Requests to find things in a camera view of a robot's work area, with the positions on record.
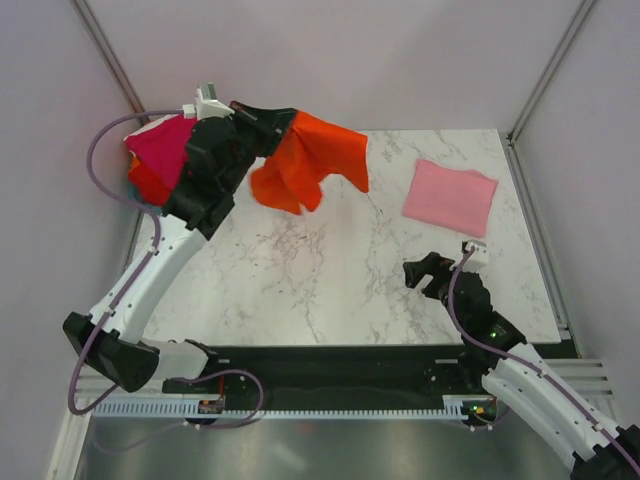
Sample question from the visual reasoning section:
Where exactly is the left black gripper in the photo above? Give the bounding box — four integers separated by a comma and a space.
218, 100, 294, 195

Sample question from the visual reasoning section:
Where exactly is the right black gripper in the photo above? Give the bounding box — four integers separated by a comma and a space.
401, 252, 467, 333

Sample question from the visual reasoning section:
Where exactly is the orange t shirt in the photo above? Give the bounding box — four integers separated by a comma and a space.
249, 111, 369, 215

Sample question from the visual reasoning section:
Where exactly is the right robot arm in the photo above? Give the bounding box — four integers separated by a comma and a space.
403, 248, 639, 479

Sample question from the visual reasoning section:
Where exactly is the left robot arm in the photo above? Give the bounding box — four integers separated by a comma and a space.
63, 102, 298, 393

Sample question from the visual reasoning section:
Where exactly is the pink folded t shirt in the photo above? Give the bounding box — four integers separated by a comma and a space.
402, 159, 498, 238

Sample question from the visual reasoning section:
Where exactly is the magenta t shirt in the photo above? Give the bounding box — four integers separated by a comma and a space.
124, 114, 196, 189

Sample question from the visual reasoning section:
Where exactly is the red t shirt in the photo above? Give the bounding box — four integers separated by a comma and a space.
128, 156, 171, 207

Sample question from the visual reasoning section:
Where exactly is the teal laundry basket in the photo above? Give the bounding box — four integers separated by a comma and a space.
127, 183, 162, 216

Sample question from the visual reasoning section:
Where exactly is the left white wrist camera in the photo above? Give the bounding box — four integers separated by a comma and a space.
182, 83, 234, 121

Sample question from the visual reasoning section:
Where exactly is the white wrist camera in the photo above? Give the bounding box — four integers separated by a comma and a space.
462, 239, 490, 273
182, 83, 234, 121

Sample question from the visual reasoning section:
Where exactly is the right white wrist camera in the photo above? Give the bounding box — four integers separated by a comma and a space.
462, 239, 490, 273

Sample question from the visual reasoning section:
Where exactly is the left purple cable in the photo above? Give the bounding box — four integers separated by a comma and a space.
67, 110, 187, 415

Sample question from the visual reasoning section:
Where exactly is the white slotted cable duct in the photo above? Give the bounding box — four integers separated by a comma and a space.
89, 394, 496, 420

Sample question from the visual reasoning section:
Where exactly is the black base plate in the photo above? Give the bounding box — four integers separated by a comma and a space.
162, 345, 487, 413

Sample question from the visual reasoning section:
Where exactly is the aluminium frame rail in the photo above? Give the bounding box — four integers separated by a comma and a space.
546, 358, 614, 399

